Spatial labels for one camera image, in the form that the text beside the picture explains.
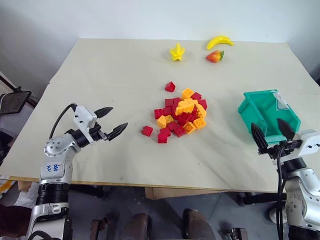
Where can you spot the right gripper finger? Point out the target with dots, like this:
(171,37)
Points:
(286,129)
(259,136)

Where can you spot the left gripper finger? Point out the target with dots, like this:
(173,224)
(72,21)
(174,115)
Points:
(103,111)
(117,131)

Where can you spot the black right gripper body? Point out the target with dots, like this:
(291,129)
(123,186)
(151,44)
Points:
(275,149)

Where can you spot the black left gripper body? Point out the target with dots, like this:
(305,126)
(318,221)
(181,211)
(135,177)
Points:
(97,132)

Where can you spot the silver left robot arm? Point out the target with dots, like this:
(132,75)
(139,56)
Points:
(56,160)

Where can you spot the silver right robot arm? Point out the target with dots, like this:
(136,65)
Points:
(301,197)

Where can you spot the green plastic bin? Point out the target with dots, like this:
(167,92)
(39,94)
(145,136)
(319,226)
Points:
(267,110)

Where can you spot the red building block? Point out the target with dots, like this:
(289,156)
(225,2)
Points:
(163,137)
(203,104)
(167,111)
(177,101)
(147,131)
(165,130)
(170,86)
(181,122)
(196,96)
(172,125)
(158,113)
(169,102)
(185,117)
(179,131)

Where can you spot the orange building block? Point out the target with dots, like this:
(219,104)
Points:
(187,93)
(162,121)
(189,127)

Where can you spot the black mesh panel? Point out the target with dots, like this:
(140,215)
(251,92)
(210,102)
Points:
(14,100)

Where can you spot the red toy strawberry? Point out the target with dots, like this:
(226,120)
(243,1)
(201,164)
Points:
(214,56)

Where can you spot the yellow toy starfruit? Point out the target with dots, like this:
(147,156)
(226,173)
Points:
(176,52)

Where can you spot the dark brown rounded shape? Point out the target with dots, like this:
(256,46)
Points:
(140,226)
(197,225)

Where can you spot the white plastic bag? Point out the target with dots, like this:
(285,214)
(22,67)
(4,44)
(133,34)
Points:
(23,198)

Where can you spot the yellow toy banana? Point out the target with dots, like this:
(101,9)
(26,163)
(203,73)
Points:
(218,41)

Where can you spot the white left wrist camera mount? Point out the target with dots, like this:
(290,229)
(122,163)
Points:
(84,120)

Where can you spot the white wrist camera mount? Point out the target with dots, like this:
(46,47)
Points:
(309,143)
(84,120)

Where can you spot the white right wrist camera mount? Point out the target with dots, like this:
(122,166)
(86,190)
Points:
(309,143)

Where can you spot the black table frame bar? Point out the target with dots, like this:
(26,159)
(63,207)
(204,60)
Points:
(86,190)
(260,198)

